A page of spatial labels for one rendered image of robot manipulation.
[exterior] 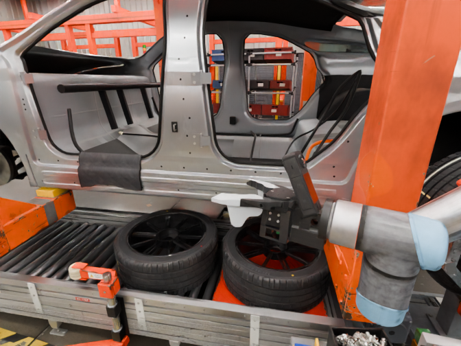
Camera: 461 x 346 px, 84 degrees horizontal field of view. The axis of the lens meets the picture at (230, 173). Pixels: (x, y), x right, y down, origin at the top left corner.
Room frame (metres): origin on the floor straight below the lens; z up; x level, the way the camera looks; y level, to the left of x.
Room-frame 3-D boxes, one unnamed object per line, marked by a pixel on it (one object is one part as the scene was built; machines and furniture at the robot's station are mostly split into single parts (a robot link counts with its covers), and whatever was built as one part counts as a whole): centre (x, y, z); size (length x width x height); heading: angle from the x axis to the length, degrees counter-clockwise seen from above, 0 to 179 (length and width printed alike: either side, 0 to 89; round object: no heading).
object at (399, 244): (0.34, -0.26, 1.21); 0.11 x 0.08 x 0.09; 60
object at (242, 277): (1.34, -0.28, 0.39); 0.66 x 0.66 x 0.24
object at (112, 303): (1.02, 0.61, 0.30); 0.09 x 0.05 x 0.50; 80
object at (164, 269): (1.46, 0.41, 0.39); 0.66 x 0.66 x 0.24
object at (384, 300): (0.36, -0.27, 1.11); 0.11 x 0.08 x 0.11; 150
